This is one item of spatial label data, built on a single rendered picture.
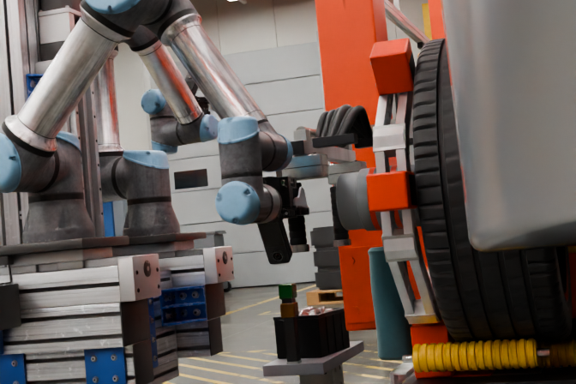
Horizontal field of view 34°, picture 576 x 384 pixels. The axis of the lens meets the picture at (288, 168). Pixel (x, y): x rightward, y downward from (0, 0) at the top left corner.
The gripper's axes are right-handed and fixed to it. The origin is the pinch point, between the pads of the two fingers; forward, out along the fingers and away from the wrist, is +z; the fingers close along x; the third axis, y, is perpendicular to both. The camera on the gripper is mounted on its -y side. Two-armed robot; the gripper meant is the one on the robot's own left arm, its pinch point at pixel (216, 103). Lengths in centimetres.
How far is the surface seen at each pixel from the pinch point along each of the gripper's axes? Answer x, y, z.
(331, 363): 59, 73, -30
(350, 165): 73, 20, -50
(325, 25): 54, -18, -29
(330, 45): 56, -13, -29
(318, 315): 54, 60, -28
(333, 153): 75, 17, -63
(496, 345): 117, 55, -72
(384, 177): 102, 22, -96
